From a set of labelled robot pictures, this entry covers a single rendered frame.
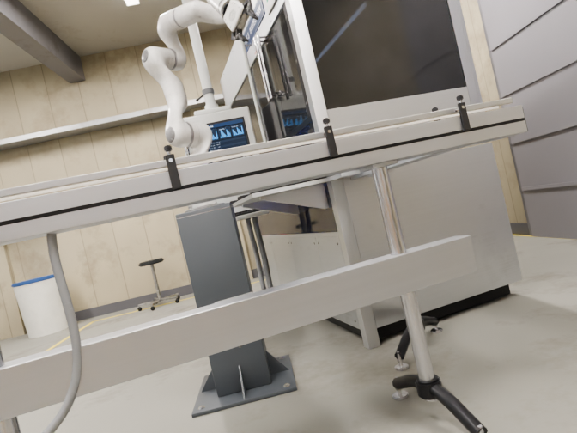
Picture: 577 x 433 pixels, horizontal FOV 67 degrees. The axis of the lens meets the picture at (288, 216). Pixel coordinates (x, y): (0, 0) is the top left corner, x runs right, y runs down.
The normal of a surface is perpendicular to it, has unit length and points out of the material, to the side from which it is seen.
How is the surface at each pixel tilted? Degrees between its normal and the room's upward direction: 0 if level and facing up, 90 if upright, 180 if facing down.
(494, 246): 90
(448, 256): 90
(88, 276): 90
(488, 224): 90
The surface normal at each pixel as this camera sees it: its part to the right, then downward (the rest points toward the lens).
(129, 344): 0.28, -0.05
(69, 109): 0.07, 0.00
